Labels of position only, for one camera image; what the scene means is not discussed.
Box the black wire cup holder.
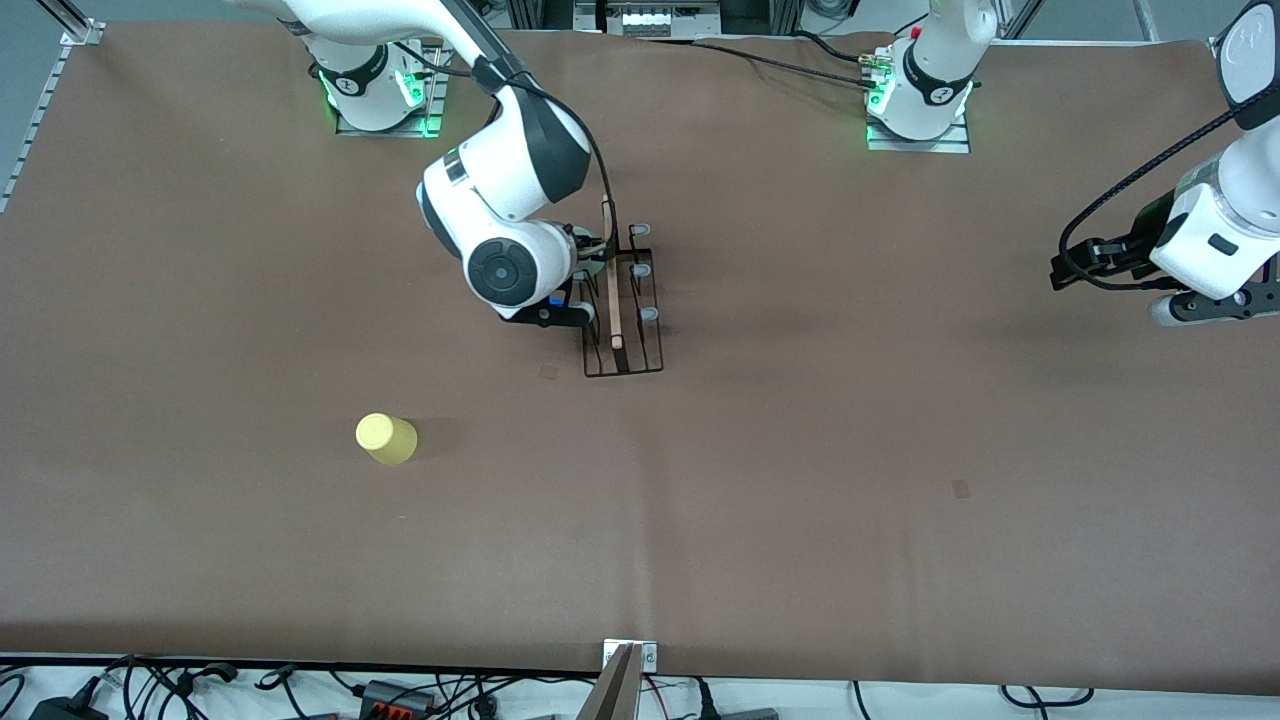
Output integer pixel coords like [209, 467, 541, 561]
[582, 200, 666, 379]

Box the yellow plastic cup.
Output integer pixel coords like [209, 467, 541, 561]
[355, 413, 419, 466]

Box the device with white connectors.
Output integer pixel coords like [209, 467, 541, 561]
[575, 0, 723, 39]

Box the slanted aluminium profile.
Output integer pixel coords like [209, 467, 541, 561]
[1000, 0, 1046, 41]

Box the brown table mat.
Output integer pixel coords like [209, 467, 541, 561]
[0, 22, 1280, 693]

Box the grey angled metal bar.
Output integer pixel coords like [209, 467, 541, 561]
[578, 643, 643, 720]

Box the black box with orange levers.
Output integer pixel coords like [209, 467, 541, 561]
[360, 680, 438, 719]

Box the black power adapter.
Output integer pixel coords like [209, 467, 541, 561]
[28, 695, 109, 720]

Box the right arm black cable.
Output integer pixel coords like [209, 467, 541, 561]
[395, 40, 617, 256]

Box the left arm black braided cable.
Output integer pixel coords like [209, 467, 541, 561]
[1058, 105, 1246, 293]

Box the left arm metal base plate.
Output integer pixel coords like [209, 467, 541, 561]
[866, 112, 972, 154]

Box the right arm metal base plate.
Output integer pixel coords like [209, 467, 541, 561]
[335, 40, 456, 138]

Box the aluminium frame post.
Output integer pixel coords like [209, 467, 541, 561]
[505, 0, 576, 31]

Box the thin black base cable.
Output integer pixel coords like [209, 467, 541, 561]
[640, 35, 881, 93]

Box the thick black base cable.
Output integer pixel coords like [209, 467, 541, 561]
[790, 28, 881, 67]

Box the black looped cable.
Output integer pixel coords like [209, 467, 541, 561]
[1000, 685, 1093, 710]

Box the aluminium side rail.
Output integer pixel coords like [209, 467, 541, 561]
[0, 0, 106, 213]

